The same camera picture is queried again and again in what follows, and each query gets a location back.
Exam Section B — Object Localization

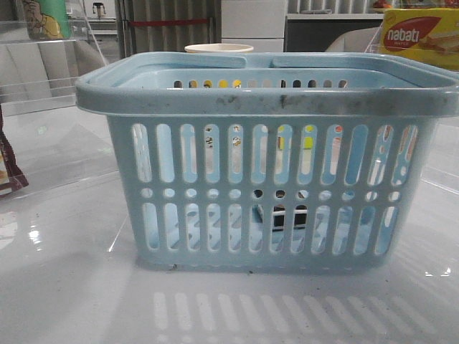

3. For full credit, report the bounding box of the light blue plastic basket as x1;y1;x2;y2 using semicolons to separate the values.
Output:
75;52;458;272

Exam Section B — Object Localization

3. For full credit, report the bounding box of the green tissue pack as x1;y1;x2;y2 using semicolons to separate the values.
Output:
22;0;71;40

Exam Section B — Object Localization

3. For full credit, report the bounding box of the popcorn paper cup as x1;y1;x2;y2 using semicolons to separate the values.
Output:
184;43;254;54

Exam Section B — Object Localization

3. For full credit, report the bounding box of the white cabinet in background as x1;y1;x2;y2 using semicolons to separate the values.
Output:
221;0;288;52

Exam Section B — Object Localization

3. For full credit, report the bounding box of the clear acrylic left display shelf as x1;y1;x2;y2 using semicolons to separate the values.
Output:
1;19;117;204

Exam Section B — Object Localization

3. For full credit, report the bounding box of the clear acrylic display shelf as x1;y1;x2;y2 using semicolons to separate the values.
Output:
1;19;117;204
365;27;459;72

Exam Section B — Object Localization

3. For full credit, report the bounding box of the clear acrylic right display shelf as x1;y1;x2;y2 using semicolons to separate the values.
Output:
365;27;459;72

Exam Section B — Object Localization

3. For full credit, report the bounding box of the maroon cracker snack packet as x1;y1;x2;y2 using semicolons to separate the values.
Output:
1;113;29;198

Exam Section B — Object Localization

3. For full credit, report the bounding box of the yellow nabati wafer box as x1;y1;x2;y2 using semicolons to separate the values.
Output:
378;8;458;72

